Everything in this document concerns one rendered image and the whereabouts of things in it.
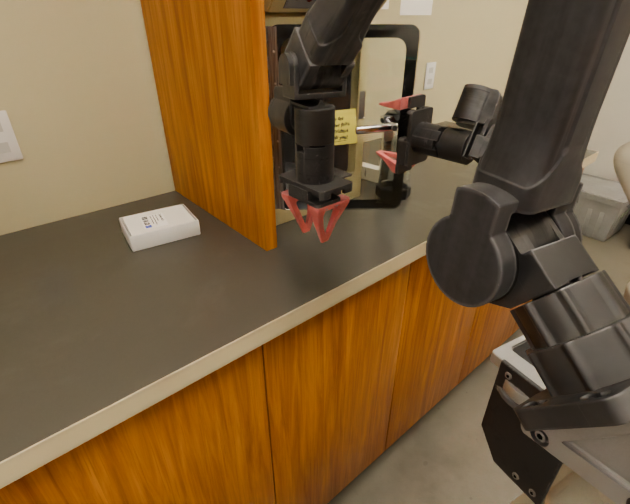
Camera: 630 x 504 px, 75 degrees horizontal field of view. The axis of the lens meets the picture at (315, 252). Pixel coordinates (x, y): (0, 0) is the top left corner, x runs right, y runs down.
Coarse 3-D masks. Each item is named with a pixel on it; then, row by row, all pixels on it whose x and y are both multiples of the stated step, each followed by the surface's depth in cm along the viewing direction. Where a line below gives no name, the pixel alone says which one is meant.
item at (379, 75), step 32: (288, 32) 81; (384, 32) 81; (416, 32) 81; (384, 64) 84; (416, 64) 84; (352, 96) 87; (384, 96) 87; (288, 160) 94; (352, 160) 94; (352, 192) 98; (384, 192) 98
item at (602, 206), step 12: (588, 180) 306; (600, 180) 306; (612, 180) 305; (588, 192) 285; (600, 192) 286; (612, 192) 286; (576, 204) 295; (588, 204) 288; (600, 204) 282; (612, 204) 275; (624, 204) 271; (576, 216) 298; (588, 216) 291; (600, 216) 285; (612, 216) 279; (624, 216) 294; (588, 228) 295; (600, 228) 289; (612, 228) 287; (600, 240) 292
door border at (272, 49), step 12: (276, 36) 81; (276, 48) 82; (276, 60) 83; (276, 72) 84; (276, 84) 86; (276, 132) 91; (276, 144) 92; (276, 156) 93; (276, 168) 95; (276, 180) 96; (276, 192) 98; (276, 204) 99
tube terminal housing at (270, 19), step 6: (270, 12) 81; (276, 12) 82; (282, 12) 83; (288, 12) 84; (294, 12) 85; (300, 12) 85; (306, 12) 86; (270, 18) 82; (276, 18) 82; (282, 18) 83; (288, 18) 84; (294, 18) 85; (300, 18) 86; (270, 24) 82; (276, 210) 102; (282, 210) 103; (288, 210) 105; (300, 210) 107; (306, 210) 109; (276, 216) 103; (282, 216) 104; (288, 216) 105; (276, 222) 104; (282, 222) 105
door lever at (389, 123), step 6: (390, 120) 89; (360, 126) 86; (366, 126) 86; (372, 126) 86; (378, 126) 86; (384, 126) 86; (390, 126) 86; (396, 126) 85; (360, 132) 86; (366, 132) 86; (372, 132) 86; (378, 132) 86
